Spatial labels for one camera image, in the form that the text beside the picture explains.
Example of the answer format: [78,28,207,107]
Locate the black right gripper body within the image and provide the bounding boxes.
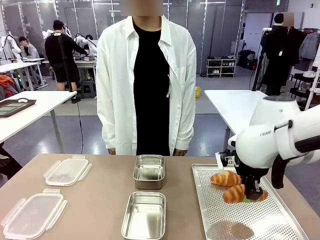
[234,156,270,185]

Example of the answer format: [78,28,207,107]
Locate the golden brown croissant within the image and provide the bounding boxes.
[210,170,242,187]
[222,184,270,204]

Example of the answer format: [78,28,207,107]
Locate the clear plastic clip lid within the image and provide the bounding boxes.
[0,188,68,240]
[43,154,93,187]

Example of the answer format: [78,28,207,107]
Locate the person right forearm white sleeve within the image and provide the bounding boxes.
[96,97,120,151]

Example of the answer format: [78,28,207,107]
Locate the person left forearm white sleeve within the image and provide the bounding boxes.
[174,97,196,151]

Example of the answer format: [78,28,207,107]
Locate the stainless steel rectangular container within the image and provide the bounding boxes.
[132,154,166,190]
[121,191,167,240]

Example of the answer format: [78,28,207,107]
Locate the perforated metal baking tray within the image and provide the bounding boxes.
[191,163,310,240]

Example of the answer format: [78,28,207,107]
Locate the white empty side table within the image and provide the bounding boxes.
[203,89,270,151]

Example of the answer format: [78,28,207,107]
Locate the black utility cart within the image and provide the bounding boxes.
[289,71,316,111]

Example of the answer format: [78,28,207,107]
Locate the white shoe rack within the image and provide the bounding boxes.
[206,58,237,79]

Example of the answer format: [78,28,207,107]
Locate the black bag pile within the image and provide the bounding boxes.
[238,49,257,71]

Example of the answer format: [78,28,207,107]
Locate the white black id badge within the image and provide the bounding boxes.
[166,74,173,99]

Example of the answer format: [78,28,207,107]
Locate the person in black coat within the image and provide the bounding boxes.
[260,12,305,97]

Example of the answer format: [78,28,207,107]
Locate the person in white shirt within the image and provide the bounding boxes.
[96,0,197,157]

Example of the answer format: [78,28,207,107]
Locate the hanging grey garments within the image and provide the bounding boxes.
[298,28,320,72]

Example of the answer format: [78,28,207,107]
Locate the white device on black stand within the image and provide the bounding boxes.
[251,27,273,92]

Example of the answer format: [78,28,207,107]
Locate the grey step stool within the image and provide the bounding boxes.
[80,81,97,100]

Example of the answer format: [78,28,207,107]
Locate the white table with brown tray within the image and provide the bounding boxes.
[0,90,78,154]

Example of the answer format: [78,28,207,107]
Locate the standing person black shirt shorts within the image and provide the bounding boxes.
[44,19,89,92]

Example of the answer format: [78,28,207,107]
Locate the brown serving tray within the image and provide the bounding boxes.
[0,97,37,118]

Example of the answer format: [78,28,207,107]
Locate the person in grey top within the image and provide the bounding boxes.
[19,36,45,86]

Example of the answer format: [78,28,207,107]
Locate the white background desk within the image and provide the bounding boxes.
[0,57,46,91]

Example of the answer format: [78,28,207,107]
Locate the orange cloth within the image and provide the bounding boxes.
[0,75,16,98]

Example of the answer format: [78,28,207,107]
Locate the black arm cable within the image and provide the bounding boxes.
[271,119,320,190]

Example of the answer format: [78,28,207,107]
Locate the black floor cable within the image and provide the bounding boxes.
[75,101,85,155]

